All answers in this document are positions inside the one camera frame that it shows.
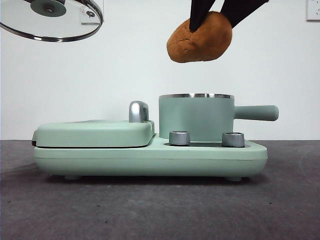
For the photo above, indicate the silver control knob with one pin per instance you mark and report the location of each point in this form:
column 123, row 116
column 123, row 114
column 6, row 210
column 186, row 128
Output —
column 233, row 139
column 178, row 138

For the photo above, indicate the glass pot lid green knob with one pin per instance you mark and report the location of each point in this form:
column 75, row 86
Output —
column 50, row 27

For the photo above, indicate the green breakfast machine base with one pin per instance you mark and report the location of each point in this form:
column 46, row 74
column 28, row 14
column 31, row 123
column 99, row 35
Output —
column 150, row 160

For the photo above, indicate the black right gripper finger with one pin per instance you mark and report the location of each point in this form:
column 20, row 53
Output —
column 237, row 10
column 198, row 12

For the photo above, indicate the brown potato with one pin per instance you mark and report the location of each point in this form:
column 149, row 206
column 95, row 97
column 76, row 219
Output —
column 200, row 45

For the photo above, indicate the white wall socket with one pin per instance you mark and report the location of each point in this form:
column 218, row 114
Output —
column 87, row 20
column 313, row 10

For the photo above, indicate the green griddle lid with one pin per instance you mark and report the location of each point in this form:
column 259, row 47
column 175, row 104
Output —
column 87, row 135

